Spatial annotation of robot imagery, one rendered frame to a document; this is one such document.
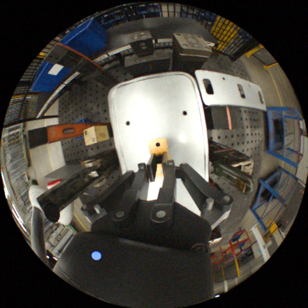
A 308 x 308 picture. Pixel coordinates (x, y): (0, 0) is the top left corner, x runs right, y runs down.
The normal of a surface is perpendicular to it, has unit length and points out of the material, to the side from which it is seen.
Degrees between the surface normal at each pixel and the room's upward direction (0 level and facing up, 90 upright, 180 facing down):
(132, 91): 0
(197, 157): 0
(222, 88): 0
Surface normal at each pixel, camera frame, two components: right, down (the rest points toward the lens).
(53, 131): 0.98, -0.15
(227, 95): -0.10, 0.26
